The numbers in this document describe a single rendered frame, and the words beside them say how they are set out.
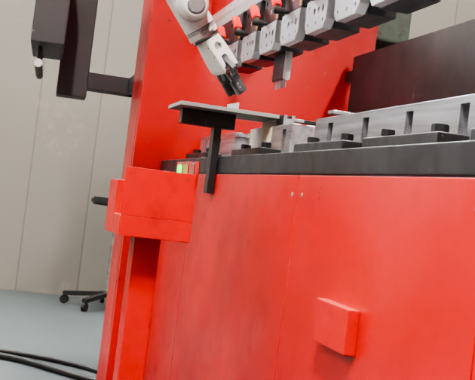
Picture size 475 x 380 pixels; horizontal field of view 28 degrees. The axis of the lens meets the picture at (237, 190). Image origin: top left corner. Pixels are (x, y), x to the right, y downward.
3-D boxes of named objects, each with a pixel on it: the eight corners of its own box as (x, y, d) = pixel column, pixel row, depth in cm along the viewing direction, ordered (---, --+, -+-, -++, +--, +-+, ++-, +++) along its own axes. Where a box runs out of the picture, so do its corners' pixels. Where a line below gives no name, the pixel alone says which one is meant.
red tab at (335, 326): (311, 338, 159) (316, 297, 159) (322, 339, 159) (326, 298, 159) (342, 355, 144) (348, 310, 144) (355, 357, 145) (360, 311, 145)
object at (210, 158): (170, 188, 250) (179, 108, 251) (222, 195, 254) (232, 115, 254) (173, 188, 247) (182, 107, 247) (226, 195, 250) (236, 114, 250)
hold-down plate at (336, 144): (292, 157, 209) (293, 143, 209) (314, 160, 210) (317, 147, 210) (340, 154, 180) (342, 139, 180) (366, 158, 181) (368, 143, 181)
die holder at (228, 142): (197, 164, 332) (200, 137, 332) (213, 167, 333) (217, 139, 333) (232, 163, 283) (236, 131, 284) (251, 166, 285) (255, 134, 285)
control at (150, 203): (104, 229, 222) (114, 153, 223) (170, 236, 227) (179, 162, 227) (117, 235, 203) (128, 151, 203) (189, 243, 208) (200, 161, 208)
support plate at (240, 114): (167, 108, 257) (168, 105, 257) (260, 122, 264) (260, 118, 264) (180, 104, 240) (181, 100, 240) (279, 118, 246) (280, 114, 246)
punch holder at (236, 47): (224, 70, 303) (230, 19, 303) (249, 74, 305) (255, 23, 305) (235, 65, 288) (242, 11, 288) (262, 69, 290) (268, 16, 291)
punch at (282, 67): (271, 89, 260) (274, 55, 260) (277, 90, 260) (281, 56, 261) (281, 86, 250) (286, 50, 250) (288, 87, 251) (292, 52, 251)
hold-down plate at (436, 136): (360, 154, 170) (362, 137, 170) (387, 157, 172) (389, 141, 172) (435, 150, 141) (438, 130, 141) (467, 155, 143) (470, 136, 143)
